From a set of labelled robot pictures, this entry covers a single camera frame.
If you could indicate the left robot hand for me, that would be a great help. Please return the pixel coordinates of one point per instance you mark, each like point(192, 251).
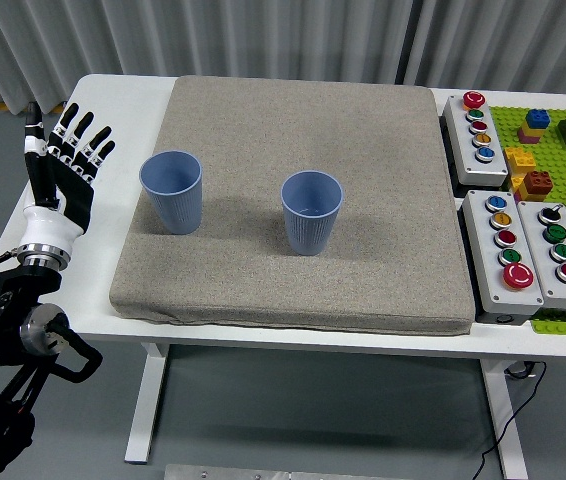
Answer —
point(70, 200)

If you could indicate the blue ribbed plastic cup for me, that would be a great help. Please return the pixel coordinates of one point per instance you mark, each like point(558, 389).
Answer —
point(178, 210)
point(308, 235)

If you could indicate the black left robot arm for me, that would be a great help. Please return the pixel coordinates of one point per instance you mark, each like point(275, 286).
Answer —
point(8, 300)

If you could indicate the grey pleated curtain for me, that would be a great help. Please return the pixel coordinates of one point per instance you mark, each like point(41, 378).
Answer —
point(163, 35)

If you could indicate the white table leg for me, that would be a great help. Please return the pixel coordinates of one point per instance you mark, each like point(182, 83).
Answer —
point(505, 425)
point(145, 400)

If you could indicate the grey-brown fabric mat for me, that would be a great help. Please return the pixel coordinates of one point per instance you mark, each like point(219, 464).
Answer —
point(288, 285)

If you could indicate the grey five-button control box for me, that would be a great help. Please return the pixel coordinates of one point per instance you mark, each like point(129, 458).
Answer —
point(483, 235)
point(488, 171)

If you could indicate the yellow building brick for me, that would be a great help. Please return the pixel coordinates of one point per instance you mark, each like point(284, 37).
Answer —
point(519, 160)
point(528, 132)

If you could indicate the brown building brick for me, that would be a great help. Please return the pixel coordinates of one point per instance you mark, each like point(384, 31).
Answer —
point(538, 183)

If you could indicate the blue building brick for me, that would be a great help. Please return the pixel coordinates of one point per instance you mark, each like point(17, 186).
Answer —
point(538, 119)

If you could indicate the green building baseplate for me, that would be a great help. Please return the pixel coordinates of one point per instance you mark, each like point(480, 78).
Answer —
point(548, 155)

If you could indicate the grey selector switch control box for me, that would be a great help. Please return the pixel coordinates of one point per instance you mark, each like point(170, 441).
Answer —
point(539, 250)

